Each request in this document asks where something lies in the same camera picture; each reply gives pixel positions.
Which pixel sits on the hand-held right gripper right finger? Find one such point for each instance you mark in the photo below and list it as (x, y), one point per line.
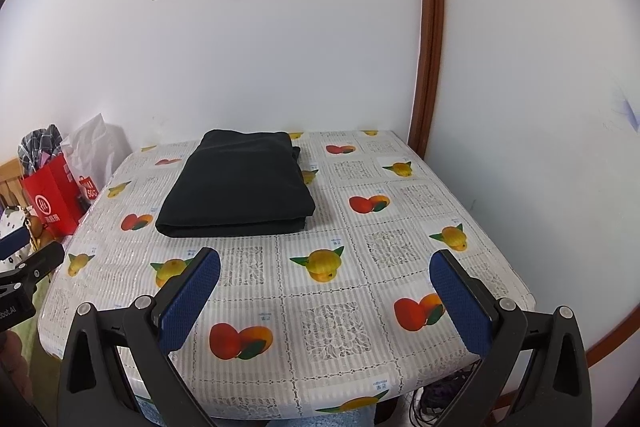
(460, 302)

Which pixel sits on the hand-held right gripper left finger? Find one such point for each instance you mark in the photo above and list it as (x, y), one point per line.
(190, 302)

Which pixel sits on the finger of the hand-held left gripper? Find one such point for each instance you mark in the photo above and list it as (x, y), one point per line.
(12, 242)
(40, 259)

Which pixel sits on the black sweatshirt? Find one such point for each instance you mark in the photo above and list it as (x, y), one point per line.
(240, 187)

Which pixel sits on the green cloth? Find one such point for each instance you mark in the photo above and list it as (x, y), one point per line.
(35, 339)

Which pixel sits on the red paper bag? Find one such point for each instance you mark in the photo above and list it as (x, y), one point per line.
(50, 202)

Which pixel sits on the wooden furniture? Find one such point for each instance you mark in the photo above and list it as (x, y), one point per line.
(10, 182)

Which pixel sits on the small red and white bag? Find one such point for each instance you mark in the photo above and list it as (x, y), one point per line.
(88, 194)

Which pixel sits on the grey plaid cloth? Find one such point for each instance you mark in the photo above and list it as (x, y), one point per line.
(40, 147)

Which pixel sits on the white plastic bag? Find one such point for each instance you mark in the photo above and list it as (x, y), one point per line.
(95, 147)

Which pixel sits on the fruit print tablecloth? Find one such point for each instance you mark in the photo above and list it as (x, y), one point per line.
(325, 307)

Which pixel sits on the brown wooden baseboard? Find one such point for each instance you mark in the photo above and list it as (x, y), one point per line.
(615, 334)

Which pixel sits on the brown wooden door frame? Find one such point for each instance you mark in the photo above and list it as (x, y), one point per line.
(430, 32)

